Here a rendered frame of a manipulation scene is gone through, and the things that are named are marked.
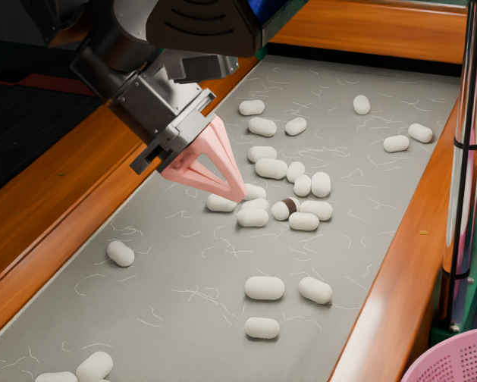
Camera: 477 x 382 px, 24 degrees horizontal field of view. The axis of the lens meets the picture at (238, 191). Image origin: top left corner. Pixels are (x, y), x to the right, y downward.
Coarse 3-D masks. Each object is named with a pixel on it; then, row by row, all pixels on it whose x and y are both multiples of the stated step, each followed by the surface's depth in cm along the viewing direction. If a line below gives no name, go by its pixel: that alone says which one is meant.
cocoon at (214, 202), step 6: (210, 198) 118; (216, 198) 118; (222, 198) 118; (210, 204) 118; (216, 204) 118; (222, 204) 117; (228, 204) 117; (234, 204) 118; (216, 210) 118; (222, 210) 118; (228, 210) 118
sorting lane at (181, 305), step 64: (256, 64) 158; (320, 128) 138; (384, 128) 138; (192, 192) 123; (384, 192) 123; (192, 256) 110; (256, 256) 110; (320, 256) 110; (64, 320) 100; (128, 320) 100; (192, 320) 100; (320, 320) 100
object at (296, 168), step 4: (292, 164) 125; (296, 164) 125; (300, 164) 125; (288, 168) 125; (292, 168) 124; (296, 168) 124; (300, 168) 124; (304, 168) 125; (288, 172) 124; (292, 172) 124; (296, 172) 124; (300, 172) 124; (304, 172) 126; (288, 176) 124; (292, 176) 124; (296, 176) 124; (292, 180) 124
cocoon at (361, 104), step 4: (356, 96) 143; (360, 96) 143; (364, 96) 143; (356, 100) 142; (360, 100) 142; (364, 100) 142; (368, 100) 143; (356, 104) 142; (360, 104) 141; (364, 104) 141; (368, 104) 141; (356, 108) 142; (360, 108) 141; (364, 108) 141; (368, 108) 141; (356, 112) 142; (360, 112) 142; (364, 112) 141
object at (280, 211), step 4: (296, 200) 117; (276, 204) 116; (280, 204) 116; (284, 204) 116; (296, 204) 117; (272, 208) 116; (276, 208) 116; (280, 208) 116; (284, 208) 116; (272, 212) 116; (276, 212) 116; (280, 212) 116; (284, 212) 116; (288, 212) 116; (276, 216) 116; (280, 216) 116; (284, 216) 116; (288, 216) 116; (280, 220) 116
